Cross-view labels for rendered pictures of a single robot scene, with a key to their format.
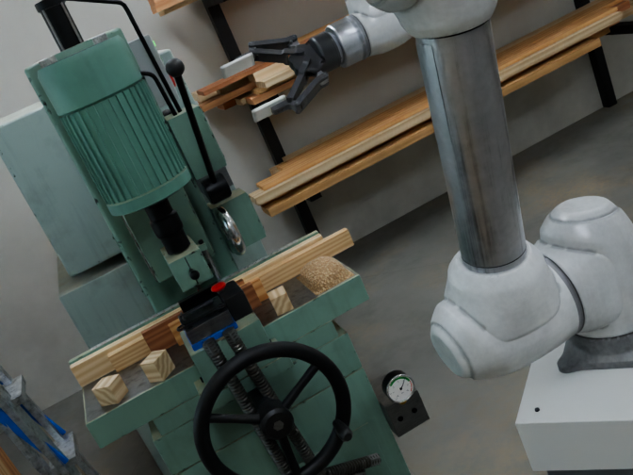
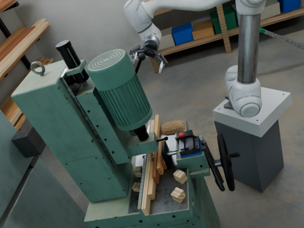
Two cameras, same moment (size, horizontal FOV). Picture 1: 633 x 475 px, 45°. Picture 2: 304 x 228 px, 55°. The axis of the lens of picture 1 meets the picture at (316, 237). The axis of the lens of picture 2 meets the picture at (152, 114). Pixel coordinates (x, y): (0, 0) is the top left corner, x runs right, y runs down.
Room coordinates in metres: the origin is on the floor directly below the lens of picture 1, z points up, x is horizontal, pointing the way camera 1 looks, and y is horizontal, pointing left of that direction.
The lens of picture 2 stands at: (0.89, 1.20, 1.93)
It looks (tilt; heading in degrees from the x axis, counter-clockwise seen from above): 34 degrees down; 300
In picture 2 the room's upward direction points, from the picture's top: 24 degrees counter-clockwise
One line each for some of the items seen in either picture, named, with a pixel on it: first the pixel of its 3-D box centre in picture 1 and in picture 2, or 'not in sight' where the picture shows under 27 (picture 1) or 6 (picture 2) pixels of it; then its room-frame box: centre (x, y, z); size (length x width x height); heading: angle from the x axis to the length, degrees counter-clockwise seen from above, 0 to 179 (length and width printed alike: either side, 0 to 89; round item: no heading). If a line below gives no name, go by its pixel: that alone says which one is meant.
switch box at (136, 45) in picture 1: (151, 72); not in sight; (1.86, 0.20, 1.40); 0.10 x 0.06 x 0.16; 12
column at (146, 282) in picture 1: (143, 190); (82, 137); (1.80, 0.33, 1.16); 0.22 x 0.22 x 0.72; 12
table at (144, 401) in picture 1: (228, 349); (177, 163); (1.41, 0.26, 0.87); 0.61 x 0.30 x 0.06; 102
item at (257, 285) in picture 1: (219, 310); (161, 155); (1.48, 0.25, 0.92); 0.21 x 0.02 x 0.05; 102
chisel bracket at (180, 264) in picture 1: (187, 265); (143, 144); (1.54, 0.27, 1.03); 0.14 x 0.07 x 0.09; 12
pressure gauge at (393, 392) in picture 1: (398, 388); not in sight; (1.36, -0.03, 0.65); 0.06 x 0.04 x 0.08; 102
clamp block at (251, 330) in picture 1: (227, 345); (192, 154); (1.33, 0.24, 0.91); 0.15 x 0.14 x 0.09; 102
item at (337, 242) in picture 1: (235, 297); (155, 151); (1.53, 0.21, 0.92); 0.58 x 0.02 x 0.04; 102
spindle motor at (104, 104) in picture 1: (116, 127); (121, 91); (1.52, 0.27, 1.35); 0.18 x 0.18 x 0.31
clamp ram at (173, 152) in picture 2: (210, 315); (171, 152); (1.42, 0.26, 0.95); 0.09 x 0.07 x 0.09; 102
